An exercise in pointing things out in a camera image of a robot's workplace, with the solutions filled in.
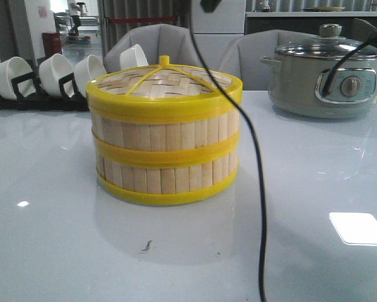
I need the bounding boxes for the white cabinet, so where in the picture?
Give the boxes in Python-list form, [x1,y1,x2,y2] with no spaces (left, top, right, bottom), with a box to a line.
[189,1,246,70]

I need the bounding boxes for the white bowl right end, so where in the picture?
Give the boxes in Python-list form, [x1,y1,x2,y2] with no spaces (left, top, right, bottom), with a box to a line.
[119,44,149,70]

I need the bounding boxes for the person in background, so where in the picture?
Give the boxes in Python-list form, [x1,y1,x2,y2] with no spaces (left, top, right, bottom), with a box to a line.
[67,0,80,30]

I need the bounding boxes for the red waste bin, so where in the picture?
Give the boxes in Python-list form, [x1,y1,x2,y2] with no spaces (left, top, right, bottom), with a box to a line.
[42,31,62,59]

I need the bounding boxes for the glass pot lid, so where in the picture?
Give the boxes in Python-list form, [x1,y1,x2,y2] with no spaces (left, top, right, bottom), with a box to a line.
[275,24,362,60]

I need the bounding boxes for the white bowl far left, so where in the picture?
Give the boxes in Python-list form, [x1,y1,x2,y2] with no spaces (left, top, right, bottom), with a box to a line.
[0,57,32,100]

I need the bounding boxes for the black bowl rack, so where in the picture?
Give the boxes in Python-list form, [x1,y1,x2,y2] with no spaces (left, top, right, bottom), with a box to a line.
[0,72,89,111]

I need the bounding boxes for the grey counter shelf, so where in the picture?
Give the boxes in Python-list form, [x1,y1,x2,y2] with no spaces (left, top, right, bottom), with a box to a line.
[245,11,377,37]

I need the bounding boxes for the grey chair right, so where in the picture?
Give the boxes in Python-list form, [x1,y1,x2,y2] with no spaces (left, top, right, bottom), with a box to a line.
[217,30,314,91]

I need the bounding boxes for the grey-green electric cooking pot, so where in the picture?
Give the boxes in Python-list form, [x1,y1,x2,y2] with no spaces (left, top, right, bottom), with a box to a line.
[260,55,377,119]

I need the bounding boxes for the woven bamboo steamer lid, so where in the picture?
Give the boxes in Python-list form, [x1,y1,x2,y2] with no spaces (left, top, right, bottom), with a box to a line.
[86,55,243,123]

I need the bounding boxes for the white bowl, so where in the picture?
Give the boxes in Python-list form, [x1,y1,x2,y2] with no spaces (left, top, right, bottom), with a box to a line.
[74,55,107,98]
[39,53,73,97]
[0,57,32,100]

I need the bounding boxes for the black cable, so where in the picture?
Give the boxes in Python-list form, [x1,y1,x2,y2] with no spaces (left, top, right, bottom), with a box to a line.
[189,0,267,302]

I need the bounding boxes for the bamboo steamer tray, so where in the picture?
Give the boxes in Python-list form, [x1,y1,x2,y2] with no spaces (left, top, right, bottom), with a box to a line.
[96,149,239,206]
[92,110,240,168]

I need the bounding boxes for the red barrier tape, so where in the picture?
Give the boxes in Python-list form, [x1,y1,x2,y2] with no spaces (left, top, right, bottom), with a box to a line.
[108,16,177,24]

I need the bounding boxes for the grey chair left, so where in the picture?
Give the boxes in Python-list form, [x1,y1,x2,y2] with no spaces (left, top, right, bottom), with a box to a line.
[103,24,200,72]

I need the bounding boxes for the grey chair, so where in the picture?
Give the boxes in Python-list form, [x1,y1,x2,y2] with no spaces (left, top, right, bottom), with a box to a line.
[217,30,314,91]
[103,24,200,72]

